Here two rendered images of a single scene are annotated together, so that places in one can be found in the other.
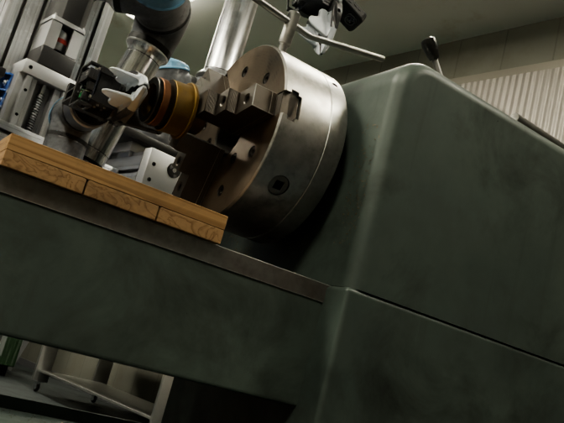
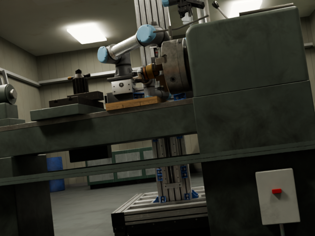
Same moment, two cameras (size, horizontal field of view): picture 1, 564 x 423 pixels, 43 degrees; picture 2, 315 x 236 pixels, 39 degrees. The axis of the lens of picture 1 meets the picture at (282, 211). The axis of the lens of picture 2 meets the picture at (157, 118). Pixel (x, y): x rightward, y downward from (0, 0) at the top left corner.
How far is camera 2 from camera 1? 1.77 m
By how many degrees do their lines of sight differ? 43
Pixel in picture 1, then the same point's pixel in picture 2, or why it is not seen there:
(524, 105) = not seen: outside the picture
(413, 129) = (194, 46)
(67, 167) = (117, 104)
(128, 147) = not seen: hidden behind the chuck
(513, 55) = not seen: outside the picture
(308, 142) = (173, 65)
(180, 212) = (145, 100)
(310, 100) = (169, 54)
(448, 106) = (204, 31)
